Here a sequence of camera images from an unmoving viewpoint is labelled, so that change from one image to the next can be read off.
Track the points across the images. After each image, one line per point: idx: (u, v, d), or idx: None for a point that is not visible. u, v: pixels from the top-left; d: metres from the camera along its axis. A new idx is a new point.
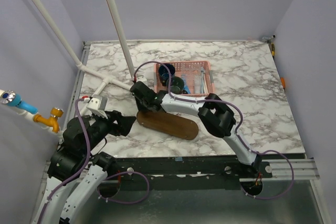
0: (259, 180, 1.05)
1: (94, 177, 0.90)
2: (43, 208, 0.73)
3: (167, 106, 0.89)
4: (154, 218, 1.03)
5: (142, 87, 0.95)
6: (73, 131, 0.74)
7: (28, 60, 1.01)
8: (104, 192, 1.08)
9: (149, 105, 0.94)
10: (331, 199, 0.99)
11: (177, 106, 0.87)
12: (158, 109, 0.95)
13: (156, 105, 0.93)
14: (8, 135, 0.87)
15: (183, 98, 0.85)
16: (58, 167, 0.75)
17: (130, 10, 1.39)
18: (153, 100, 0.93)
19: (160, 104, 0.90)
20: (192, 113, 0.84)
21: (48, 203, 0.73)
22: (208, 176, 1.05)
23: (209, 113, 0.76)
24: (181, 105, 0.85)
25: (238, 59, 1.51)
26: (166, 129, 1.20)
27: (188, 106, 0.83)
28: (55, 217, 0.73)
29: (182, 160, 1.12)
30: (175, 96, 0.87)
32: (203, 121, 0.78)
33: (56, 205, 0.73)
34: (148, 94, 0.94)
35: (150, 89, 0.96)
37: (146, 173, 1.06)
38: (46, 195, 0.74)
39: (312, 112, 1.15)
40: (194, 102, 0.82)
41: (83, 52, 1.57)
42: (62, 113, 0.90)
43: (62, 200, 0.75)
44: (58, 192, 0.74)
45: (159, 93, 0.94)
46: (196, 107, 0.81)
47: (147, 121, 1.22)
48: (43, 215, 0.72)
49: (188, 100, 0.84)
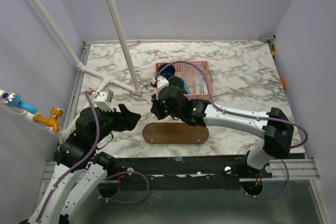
0: (259, 180, 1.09)
1: (94, 175, 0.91)
2: (49, 195, 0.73)
3: (213, 120, 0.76)
4: (154, 218, 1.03)
5: (178, 95, 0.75)
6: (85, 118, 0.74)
7: (28, 60, 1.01)
8: (104, 192, 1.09)
9: (187, 117, 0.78)
10: (331, 199, 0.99)
11: (225, 122, 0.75)
12: (196, 122, 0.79)
13: (195, 118, 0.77)
14: (9, 135, 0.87)
15: (237, 113, 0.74)
16: (67, 154, 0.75)
17: (130, 10, 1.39)
18: (191, 112, 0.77)
19: (203, 117, 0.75)
20: (248, 129, 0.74)
21: (54, 189, 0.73)
22: (208, 176, 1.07)
23: (277, 132, 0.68)
24: (235, 121, 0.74)
25: (238, 59, 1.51)
26: (175, 139, 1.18)
27: (245, 123, 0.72)
28: (59, 207, 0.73)
29: (182, 160, 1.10)
30: (225, 109, 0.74)
32: (268, 141, 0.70)
33: (63, 193, 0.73)
34: (184, 103, 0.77)
35: (185, 96, 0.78)
37: (146, 174, 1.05)
38: (53, 182, 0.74)
39: (312, 112, 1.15)
40: (254, 119, 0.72)
41: (83, 52, 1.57)
42: (62, 113, 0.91)
43: (68, 190, 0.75)
44: (64, 179, 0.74)
45: (196, 102, 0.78)
46: (258, 125, 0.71)
47: (155, 131, 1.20)
48: (48, 201, 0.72)
49: (244, 116, 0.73)
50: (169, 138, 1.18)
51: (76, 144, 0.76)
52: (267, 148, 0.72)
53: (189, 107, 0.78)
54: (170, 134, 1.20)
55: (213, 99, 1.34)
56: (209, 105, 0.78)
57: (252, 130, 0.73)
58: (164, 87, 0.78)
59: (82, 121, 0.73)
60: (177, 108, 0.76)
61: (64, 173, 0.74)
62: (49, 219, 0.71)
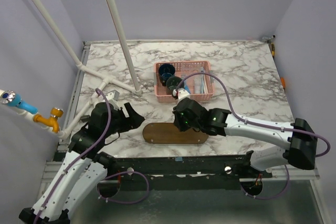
0: (258, 180, 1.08)
1: (95, 172, 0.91)
2: (59, 179, 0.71)
3: (234, 130, 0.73)
4: (154, 218, 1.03)
5: (195, 107, 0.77)
6: (101, 109, 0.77)
7: (28, 59, 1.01)
8: (104, 192, 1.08)
9: (206, 127, 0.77)
10: (331, 199, 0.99)
11: (248, 132, 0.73)
12: (216, 132, 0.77)
13: (214, 127, 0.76)
14: (9, 135, 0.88)
15: (261, 123, 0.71)
16: (79, 142, 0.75)
17: (130, 10, 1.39)
18: (211, 121, 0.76)
19: (223, 127, 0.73)
20: (272, 140, 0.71)
21: (64, 173, 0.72)
22: (208, 176, 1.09)
23: (303, 145, 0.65)
24: (258, 131, 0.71)
25: (238, 59, 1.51)
26: (175, 139, 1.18)
27: (269, 134, 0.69)
28: (65, 193, 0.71)
29: (182, 160, 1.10)
30: (247, 119, 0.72)
32: (293, 153, 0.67)
33: (71, 180, 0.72)
34: (202, 114, 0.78)
35: (202, 107, 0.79)
37: (146, 173, 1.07)
38: (63, 168, 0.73)
39: (312, 112, 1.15)
40: (278, 130, 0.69)
41: (83, 52, 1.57)
42: (62, 113, 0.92)
43: (76, 177, 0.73)
44: (75, 166, 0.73)
45: (216, 111, 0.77)
46: (283, 136, 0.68)
47: (156, 132, 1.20)
48: (56, 185, 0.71)
49: (269, 126, 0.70)
50: (170, 138, 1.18)
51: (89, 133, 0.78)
52: (291, 159, 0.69)
53: (209, 117, 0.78)
54: (170, 134, 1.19)
55: (213, 99, 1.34)
56: (229, 114, 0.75)
57: (276, 141, 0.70)
58: (182, 101, 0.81)
59: (97, 112, 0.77)
60: (195, 119, 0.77)
61: (75, 159, 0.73)
62: (55, 205, 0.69)
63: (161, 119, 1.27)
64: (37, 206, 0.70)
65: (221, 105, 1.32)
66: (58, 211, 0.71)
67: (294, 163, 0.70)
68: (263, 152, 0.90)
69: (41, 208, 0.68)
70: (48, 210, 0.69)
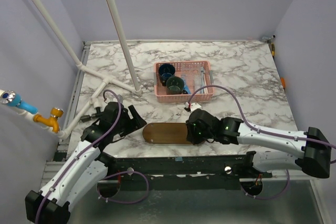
0: (259, 180, 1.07)
1: (97, 170, 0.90)
2: (71, 163, 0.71)
3: (248, 140, 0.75)
4: (154, 218, 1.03)
5: (206, 117, 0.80)
6: (113, 105, 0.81)
7: (28, 59, 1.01)
8: (104, 192, 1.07)
9: (219, 137, 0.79)
10: (331, 199, 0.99)
11: (261, 142, 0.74)
12: (230, 141, 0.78)
13: (227, 136, 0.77)
14: (9, 136, 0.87)
15: (273, 132, 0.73)
16: (92, 133, 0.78)
17: (130, 10, 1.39)
18: (223, 130, 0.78)
19: (237, 137, 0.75)
20: (286, 150, 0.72)
21: (76, 159, 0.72)
22: (208, 176, 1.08)
23: (316, 153, 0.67)
24: (271, 140, 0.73)
25: (238, 59, 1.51)
26: (176, 139, 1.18)
27: (283, 143, 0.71)
28: (74, 179, 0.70)
29: (182, 160, 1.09)
30: (260, 129, 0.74)
32: (306, 161, 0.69)
33: (82, 167, 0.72)
34: (213, 123, 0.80)
35: (214, 117, 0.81)
37: (146, 173, 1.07)
38: (75, 154, 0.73)
39: (312, 112, 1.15)
40: (292, 139, 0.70)
41: (83, 52, 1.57)
42: (62, 113, 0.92)
43: (85, 165, 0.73)
44: (86, 153, 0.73)
45: (228, 120, 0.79)
46: (296, 145, 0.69)
47: (157, 133, 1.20)
48: (69, 168, 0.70)
49: (281, 136, 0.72)
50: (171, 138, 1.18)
51: (100, 126, 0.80)
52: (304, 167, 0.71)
53: (222, 126, 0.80)
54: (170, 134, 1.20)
55: (213, 99, 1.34)
56: (241, 123, 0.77)
57: (291, 150, 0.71)
58: (193, 112, 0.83)
59: (110, 107, 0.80)
60: (207, 128, 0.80)
61: (87, 147, 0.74)
62: (64, 188, 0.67)
63: (161, 119, 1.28)
64: (44, 189, 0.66)
65: (221, 105, 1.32)
66: (64, 198, 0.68)
67: (307, 170, 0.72)
68: (269, 155, 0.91)
69: (50, 188, 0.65)
70: (56, 192, 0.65)
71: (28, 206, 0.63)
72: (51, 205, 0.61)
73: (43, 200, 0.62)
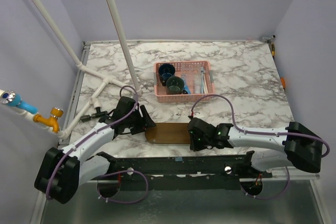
0: (259, 180, 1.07)
1: (100, 160, 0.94)
2: (90, 134, 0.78)
3: (237, 141, 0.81)
4: (154, 218, 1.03)
5: (200, 124, 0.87)
6: (128, 98, 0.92)
7: (28, 60, 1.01)
8: (104, 192, 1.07)
9: (214, 141, 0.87)
10: (331, 199, 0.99)
11: (248, 142, 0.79)
12: (223, 145, 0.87)
13: (221, 141, 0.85)
14: (9, 136, 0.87)
15: (257, 131, 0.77)
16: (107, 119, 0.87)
17: (130, 10, 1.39)
18: (217, 135, 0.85)
19: (227, 139, 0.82)
20: (271, 146, 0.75)
21: (95, 132, 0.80)
22: (208, 176, 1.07)
23: (298, 147, 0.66)
24: (256, 139, 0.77)
25: (238, 59, 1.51)
26: (176, 138, 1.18)
27: (266, 140, 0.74)
28: (91, 148, 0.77)
29: (182, 160, 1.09)
30: (245, 129, 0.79)
32: (291, 156, 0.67)
33: (99, 140, 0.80)
34: (208, 129, 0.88)
35: (209, 124, 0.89)
37: (146, 173, 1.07)
38: (94, 128, 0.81)
39: (312, 112, 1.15)
40: (273, 135, 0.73)
41: (83, 52, 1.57)
42: (62, 113, 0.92)
43: (100, 140, 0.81)
44: (105, 130, 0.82)
45: (221, 126, 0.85)
46: (278, 140, 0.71)
47: (158, 134, 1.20)
48: (88, 137, 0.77)
49: (265, 133, 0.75)
50: (172, 138, 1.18)
51: (114, 115, 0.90)
52: (295, 163, 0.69)
53: (215, 131, 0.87)
54: (170, 134, 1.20)
55: (213, 99, 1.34)
56: (232, 127, 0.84)
57: (274, 146, 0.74)
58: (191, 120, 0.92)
59: (125, 99, 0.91)
60: (203, 135, 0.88)
61: (105, 125, 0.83)
62: (83, 151, 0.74)
63: (161, 119, 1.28)
64: (65, 148, 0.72)
65: (221, 105, 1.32)
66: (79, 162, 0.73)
67: (301, 168, 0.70)
68: (265, 153, 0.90)
69: (73, 148, 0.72)
70: (77, 152, 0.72)
71: (44, 166, 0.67)
72: (70, 162, 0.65)
73: (63, 157, 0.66)
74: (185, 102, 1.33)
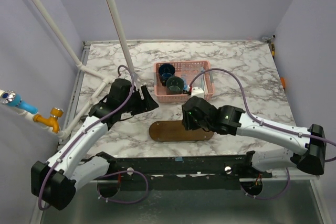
0: (259, 180, 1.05)
1: (99, 162, 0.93)
2: (77, 137, 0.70)
3: (248, 132, 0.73)
4: (154, 218, 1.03)
5: (202, 104, 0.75)
6: (123, 82, 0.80)
7: (28, 60, 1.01)
8: (104, 192, 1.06)
9: (217, 126, 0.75)
10: (331, 199, 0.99)
11: (262, 135, 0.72)
12: (227, 131, 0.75)
13: (225, 126, 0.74)
14: (9, 136, 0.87)
15: (276, 126, 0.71)
16: (100, 110, 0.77)
17: (130, 10, 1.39)
18: (223, 119, 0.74)
19: (237, 128, 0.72)
20: (287, 145, 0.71)
21: (84, 133, 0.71)
22: (208, 176, 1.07)
23: (319, 152, 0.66)
24: (273, 134, 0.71)
25: (238, 59, 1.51)
26: (179, 137, 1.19)
27: (286, 139, 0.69)
28: (80, 153, 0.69)
29: (182, 161, 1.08)
30: (263, 121, 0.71)
32: (307, 160, 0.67)
33: (89, 140, 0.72)
34: (211, 111, 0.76)
35: (211, 106, 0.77)
37: (146, 173, 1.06)
38: (82, 128, 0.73)
39: (312, 112, 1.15)
40: (295, 135, 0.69)
41: (83, 52, 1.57)
42: (62, 113, 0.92)
43: (92, 140, 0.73)
44: (94, 128, 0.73)
45: (227, 108, 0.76)
46: (300, 141, 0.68)
47: (162, 133, 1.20)
48: (75, 142, 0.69)
49: (285, 131, 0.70)
50: (175, 136, 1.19)
51: (108, 103, 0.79)
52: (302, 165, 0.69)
53: (219, 115, 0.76)
54: (173, 131, 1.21)
55: (213, 99, 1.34)
56: (242, 114, 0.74)
57: (292, 146, 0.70)
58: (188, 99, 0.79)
59: (119, 84, 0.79)
60: (205, 117, 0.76)
61: (95, 121, 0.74)
62: (71, 160, 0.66)
63: (161, 119, 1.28)
64: (51, 160, 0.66)
65: (221, 105, 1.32)
66: (71, 171, 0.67)
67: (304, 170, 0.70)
68: (266, 154, 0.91)
69: (58, 160, 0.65)
70: (64, 163, 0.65)
71: (34, 178, 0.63)
72: (57, 176, 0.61)
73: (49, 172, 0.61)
74: (185, 102, 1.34)
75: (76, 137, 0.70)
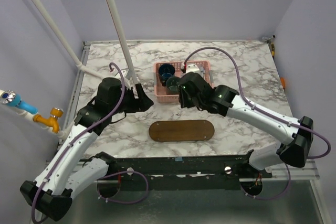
0: (258, 180, 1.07)
1: (98, 166, 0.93)
2: (63, 152, 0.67)
3: (238, 113, 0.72)
4: (154, 218, 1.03)
5: (197, 80, 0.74)
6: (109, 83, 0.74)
7: (28, 60, 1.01)
8: (104, 192, 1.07)
9: (208, 104, 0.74)
10: (331, 199, 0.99)
11: (251, 118, 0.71)
12: (217, 110, 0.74)
13: (216, 105, 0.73)
14: (9, 136, 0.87)
15: (268, 112, 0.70)
16: (86, 116, 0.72)
17: (130, 10, 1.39)
18: (216, 97, 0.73)
19: (228, 107, 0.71)
20: (275, 133, 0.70)
21: (70, 147, 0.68)
22: (208, 176, 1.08)
23: (304, 142, 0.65)
24: (262, 119, 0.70)
25: (238, 59, 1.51)
26: (179, 136, 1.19)
27: (275, 126, 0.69)
28: (69, 168, 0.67)
29: (182, 160, 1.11)
30: (255, 106, 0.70)
32: (291, 148, 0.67)
33: (77, 153, 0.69)
34: (205, 88, 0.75)
35: (206, 84, 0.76)
37: (146, 173, 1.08)
38: (68, 141, 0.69)
39: (312, 112, 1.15)
40: (284, 123, 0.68)
41: (83, 52, 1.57)
42: (62, 113, 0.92)
43: (81, 152, 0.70)
44: (81, 139, 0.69)
45: (222, 88, 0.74)
46: (287, 130, 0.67)
47: (162, 134, 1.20)
48: (61, 158, 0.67)
49: (275, 118, 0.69)
50: (174, 136, 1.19)
51: (96, 107, 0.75)
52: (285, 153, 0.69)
53: (212, 93, 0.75)
54: (173, 131, 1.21)
55: None
56: (236, 95, 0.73)
57: (279, 134, 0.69)
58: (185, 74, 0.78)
59: (105, 85, 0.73)
60: (197, 94, 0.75)
61: (81, 131, 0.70)
62: (59, 178, 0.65)
63: (161, 119, 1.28)
64: (39, 179, 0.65)
65: None
66: (61, 186, 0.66)
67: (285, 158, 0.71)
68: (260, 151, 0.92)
69: (44, 180, 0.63)
70: (51, 183, 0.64)
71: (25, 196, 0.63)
72: (46, 197, 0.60)
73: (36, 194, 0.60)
74: None
75: (62, 152, 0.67)
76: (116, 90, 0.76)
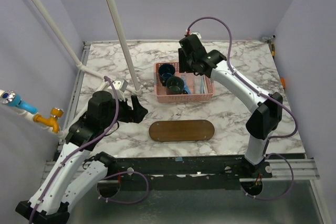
0: (258, 180, 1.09)
1: (96, 170, 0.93)
2: (55, 172, 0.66)
3: (218, 75, 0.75)
4: (154, 218, 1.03)
5: (194, 40, 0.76)
6: (99, 98, 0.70)
7: (28, 60, 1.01)
8: (104, 192, 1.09)
9: (196, 63, 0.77)
10: (331, 199, 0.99)
11: (229, 83, 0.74)
12: (202, 71, 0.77)
13: (203, 64, 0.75)
14: (9, 136, 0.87)
15: (244, 80, 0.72)
16: (76, 132, 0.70)
17: (130, 10, 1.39)
18: (205, 57, 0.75)
19: (212, 68, 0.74)
20: (244, 100, 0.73)
21: (61, 167, 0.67)
22: (208, 176, 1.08)
23: (266, 113, 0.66)
24: (236, 85, 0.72)
25: (238, 59, 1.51)
26: (179, 136, 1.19)
27: (245, 93, 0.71)
28: (62, 187, 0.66)
29: (182, 160, 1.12)
30: (235, 72, 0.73)
32: (253, 116, 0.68)
33: (69, 172, 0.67)
34: (199, 50, 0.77)
35: (202, 46, 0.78)
37: (146, 173, 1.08)
38: (60, 160, 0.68)
39: (312, 112, 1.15)
40: (254, 92, 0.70)
41: (83, 52, 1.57)
42: (62, 113, 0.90)
43: (73, 171, 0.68)
44: (73, 158, 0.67)
45: (213, 52, 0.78)
46: (255, 99, 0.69)
47: (162, 135, 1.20)
48: (53, 179, 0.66)
49: (249, 86, 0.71)
50: (174, 136, 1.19)
51: (87, 123, 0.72)
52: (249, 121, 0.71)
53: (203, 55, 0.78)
54: (172, 131, 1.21)
55: (213, 99, 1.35)
56: (223, 61, 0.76)
57: (247, 100, 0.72)
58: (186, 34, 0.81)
59: (95, 101, 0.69)
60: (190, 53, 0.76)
61: (72, 151, 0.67)
62: (52, 199, 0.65)
63: (161, 119, 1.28)
64: (33, 200, 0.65)
65: (221, 105, 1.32)
66: (57, 204, 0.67)
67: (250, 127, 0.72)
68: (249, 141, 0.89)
69: (38, 202, 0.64)
70: (45, 204, 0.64)
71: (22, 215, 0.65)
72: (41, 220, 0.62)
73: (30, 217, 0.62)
74: (185, 102, 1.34)
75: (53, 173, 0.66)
76: (108, 104, 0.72)
